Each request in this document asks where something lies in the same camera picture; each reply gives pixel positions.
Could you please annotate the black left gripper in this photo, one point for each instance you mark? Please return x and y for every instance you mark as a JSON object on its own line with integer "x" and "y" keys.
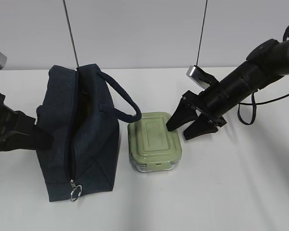
{"x": 18, "y": 131}

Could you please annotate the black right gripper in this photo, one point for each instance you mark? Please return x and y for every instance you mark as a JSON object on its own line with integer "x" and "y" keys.
{"x": 211, "y": 104}

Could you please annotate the dark blue lunch bag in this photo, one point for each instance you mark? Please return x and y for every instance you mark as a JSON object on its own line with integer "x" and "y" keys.
{"x": 82, "y": 109}

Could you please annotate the green lid glass container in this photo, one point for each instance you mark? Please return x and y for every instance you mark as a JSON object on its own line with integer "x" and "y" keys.
{"x": 151, "y": 146}

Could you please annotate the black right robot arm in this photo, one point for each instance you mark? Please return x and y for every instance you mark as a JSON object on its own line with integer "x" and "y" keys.
{"x": 266, "y": 64}

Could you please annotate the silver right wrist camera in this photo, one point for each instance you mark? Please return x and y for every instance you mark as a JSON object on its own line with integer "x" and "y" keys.
{"x": 200, "y": 77}

